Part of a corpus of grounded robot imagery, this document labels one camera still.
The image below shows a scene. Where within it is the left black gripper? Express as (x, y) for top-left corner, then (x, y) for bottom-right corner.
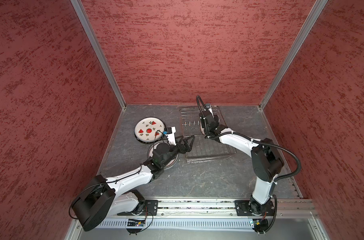
(161, 134), (195, 167)

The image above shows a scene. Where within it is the watermelon pattern plate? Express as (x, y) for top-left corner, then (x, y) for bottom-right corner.
(135, 117), (166, 143)

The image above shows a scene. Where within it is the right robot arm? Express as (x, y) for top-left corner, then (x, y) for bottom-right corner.
(199, 110), (284, 216)

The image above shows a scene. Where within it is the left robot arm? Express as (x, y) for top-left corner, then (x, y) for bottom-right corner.
(69, 136), (195, 232)

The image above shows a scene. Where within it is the right corner aluminium profile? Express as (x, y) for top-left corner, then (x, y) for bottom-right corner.
(259, 0), (328, 111)

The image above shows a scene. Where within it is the corner aluminium profile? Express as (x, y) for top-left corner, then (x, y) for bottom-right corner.
(259, 0), (328, 111)
(70, 0), (127, 111)

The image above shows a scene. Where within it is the left corner aluminium profile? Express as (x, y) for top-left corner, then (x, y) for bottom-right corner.
(70, 0), (127, 111)

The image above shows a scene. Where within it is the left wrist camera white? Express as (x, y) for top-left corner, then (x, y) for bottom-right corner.
(163, 127), (176, 146)

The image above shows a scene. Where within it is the metal wire dish rack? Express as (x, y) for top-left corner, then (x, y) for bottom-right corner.
(178, 105), (237, 165)

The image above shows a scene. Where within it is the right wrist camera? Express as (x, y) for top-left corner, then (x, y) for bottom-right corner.
(204, 104), (214, 117)

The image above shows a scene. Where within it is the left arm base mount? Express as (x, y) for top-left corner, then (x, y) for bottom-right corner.
(117, 200), (159, 217)

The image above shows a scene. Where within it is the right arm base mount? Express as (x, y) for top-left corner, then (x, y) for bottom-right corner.
(234, 200), (275, 217)

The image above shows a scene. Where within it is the white slotted cable duct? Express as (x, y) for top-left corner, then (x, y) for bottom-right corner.
(97, 218), (254, 232)

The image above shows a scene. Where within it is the aluminium front rail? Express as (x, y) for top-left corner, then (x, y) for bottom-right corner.
(105, 198), (319, 219)

